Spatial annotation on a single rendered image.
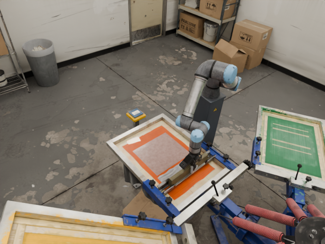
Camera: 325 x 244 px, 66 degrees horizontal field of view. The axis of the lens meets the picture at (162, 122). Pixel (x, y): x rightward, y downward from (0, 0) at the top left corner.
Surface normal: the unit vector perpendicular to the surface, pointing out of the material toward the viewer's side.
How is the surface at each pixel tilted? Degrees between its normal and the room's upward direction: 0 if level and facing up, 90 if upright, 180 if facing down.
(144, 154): 0
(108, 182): 0
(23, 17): 90
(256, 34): 88
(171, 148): 0
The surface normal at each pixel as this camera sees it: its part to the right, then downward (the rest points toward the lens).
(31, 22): 0.65, 0.52
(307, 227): 0.04, -0.75
